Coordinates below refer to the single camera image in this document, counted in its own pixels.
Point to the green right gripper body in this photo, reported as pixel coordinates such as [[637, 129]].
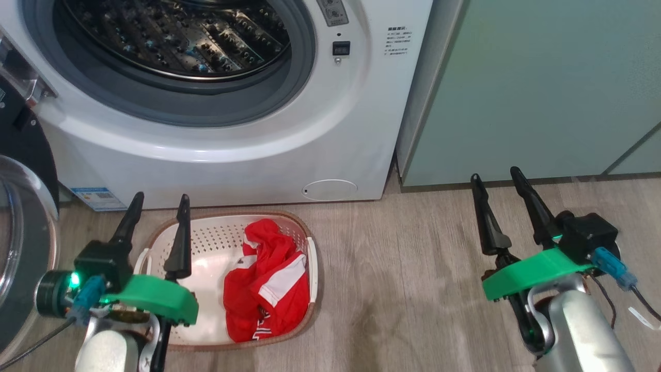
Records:
[[532, 274]]

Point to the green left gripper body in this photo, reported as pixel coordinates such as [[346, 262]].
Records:
[[155, 299]]

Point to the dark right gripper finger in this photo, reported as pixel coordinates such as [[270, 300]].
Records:
[[488, 222], [534, 212]]

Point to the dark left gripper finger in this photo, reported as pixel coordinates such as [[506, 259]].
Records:
[[181, 248], [129, 222]]

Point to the red and white jersey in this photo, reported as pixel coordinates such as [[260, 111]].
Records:
[[268, 289]]

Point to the washing machine glass door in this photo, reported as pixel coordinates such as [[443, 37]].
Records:
[[23, 206]]

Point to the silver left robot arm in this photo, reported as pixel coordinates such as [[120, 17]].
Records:
[[106, 351]]

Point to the grey rubber door gasket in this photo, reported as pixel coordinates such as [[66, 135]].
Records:
[[170, 106]]

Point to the white front-load washing machine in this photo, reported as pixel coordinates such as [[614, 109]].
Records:
[[289, 129]]

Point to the stainless steel washing machine drum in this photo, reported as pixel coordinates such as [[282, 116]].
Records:
[[181, 36]]

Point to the cream basket with brown rim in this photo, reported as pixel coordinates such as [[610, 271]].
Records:
[[217, 243]]

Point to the blue energy label sticker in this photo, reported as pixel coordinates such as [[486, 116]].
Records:
[[100, 198]]

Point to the pale green cabinet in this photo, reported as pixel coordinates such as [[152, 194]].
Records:
[[532, 88]]

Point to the round white filter cover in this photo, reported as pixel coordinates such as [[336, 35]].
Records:
[[329, 190]]

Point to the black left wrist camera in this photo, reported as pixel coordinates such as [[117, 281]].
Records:
[[100, 263]]

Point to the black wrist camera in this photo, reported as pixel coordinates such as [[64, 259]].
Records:
[[100, 263], [588, 235]]

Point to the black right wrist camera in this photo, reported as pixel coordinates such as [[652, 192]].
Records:
[[588, 235]]

